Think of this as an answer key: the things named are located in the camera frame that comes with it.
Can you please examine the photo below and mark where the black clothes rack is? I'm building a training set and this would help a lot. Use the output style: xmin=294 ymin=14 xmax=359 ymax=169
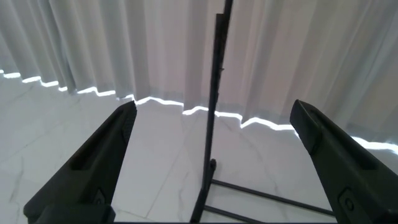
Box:
xmin=189 ymin=0 xmax=336 ymax=224

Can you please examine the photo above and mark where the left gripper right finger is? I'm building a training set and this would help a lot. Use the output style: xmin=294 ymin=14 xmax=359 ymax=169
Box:
xmin=289 ymin=99 xmax=398 ymax=224

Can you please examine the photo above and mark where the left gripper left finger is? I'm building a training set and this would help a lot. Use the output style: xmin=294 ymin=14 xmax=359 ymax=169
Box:
xmin=23 ymin=100 xmax=138 ymax=223

